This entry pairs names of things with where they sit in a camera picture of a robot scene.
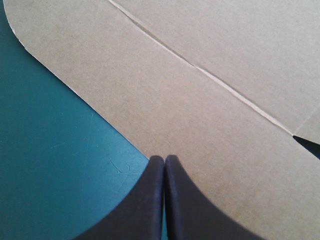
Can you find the brown cardboard box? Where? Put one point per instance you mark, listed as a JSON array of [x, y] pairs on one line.
[[190, 80]]

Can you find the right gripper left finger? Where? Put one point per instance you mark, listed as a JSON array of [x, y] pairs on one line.
[[140, 210]]

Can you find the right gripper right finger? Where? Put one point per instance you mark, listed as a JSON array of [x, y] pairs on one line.
[[190, 215]]

